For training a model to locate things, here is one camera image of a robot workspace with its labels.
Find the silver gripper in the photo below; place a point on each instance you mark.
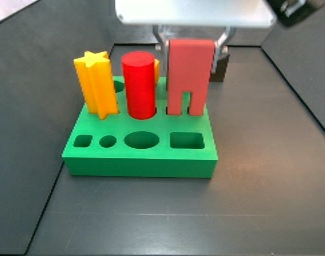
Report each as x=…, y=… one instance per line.
x=218, y=13

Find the red double-square block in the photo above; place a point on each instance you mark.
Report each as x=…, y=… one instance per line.
x=190, y=60

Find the green shape-sorter board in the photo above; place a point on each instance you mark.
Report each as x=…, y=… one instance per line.
x=166, y=146

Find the orange-yellow hexagon block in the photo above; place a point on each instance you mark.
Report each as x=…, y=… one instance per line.
x=155, y=71

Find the red cylinder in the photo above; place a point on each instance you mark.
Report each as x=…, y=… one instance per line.
x=139, y=84

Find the yellow star prism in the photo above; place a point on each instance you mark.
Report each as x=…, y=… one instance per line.
x=96, y=83

